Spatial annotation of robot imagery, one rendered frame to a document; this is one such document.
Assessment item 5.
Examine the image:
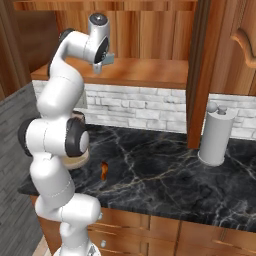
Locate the open wooden wall cabinet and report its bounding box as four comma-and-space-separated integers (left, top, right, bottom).
13, 0, 198, 90

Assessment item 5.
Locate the wide wooden drawer front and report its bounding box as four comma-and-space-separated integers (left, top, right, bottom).
175, 218, 256, 256

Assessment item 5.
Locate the dark wooden cabinet door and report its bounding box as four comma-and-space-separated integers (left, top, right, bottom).
0, 0, 32, 101

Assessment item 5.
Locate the orange-brown raw meat piece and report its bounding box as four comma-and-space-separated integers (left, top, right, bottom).
100, 161, 109, 182

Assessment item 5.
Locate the beige wall socket plate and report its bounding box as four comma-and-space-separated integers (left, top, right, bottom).
74, 94, 89, 110

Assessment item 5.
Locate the white paper towel holder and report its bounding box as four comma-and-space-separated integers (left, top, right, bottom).
197, 101, 238, 167

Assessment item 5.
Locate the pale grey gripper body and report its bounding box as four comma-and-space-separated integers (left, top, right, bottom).
92, 52, 116, 75

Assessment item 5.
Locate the wooden cabinet door arched panel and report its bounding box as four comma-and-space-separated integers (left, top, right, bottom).
209, 0, 256, 97

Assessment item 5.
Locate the wooden cabinet door seen edge-on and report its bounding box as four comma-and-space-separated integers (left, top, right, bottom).
185, 0, 212, 150

